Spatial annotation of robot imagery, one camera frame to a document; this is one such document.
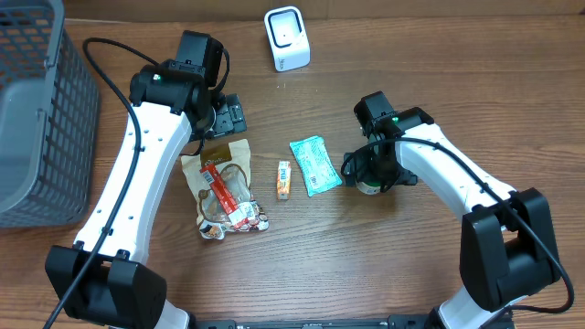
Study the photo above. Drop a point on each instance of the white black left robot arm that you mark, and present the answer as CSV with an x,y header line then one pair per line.
x,y
103,277

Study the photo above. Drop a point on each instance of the orange snack packet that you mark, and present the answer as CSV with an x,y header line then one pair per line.
x,y
284,179

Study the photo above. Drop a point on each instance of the red white snack packet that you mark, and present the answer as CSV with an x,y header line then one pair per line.
x,y
225,198

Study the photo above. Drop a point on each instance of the grey plastic mesh basket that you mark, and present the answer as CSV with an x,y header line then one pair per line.
x,y
50,106

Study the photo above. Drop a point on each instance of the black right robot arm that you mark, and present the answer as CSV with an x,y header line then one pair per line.
x,y
508,245

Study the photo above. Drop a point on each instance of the green lid Knorr jar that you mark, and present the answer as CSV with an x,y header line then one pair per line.
x,y
369,187

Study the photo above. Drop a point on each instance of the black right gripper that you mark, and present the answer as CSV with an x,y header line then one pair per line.
x,y
381,171

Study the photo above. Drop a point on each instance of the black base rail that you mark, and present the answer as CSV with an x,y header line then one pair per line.
x,y
320,324

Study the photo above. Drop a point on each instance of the teal white snack packet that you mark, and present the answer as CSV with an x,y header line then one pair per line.
x,y
319,174

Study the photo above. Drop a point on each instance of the white brown snack bag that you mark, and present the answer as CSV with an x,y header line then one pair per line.
x,y
233,163

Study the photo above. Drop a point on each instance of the white barcode scanner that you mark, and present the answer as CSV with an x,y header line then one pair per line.
x,y
288,38

